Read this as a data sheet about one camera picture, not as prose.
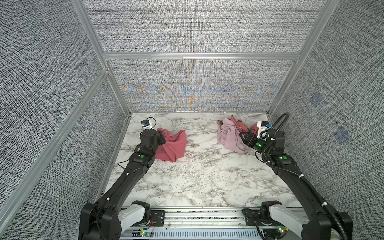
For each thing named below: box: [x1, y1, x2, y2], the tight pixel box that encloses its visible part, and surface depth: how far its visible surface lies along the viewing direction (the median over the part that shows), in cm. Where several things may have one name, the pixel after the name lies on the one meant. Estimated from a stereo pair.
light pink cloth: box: [217, 118, 248, 154], surface depth 100 cm
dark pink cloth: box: [155, 128, 187, 162], surface depth 90 cm
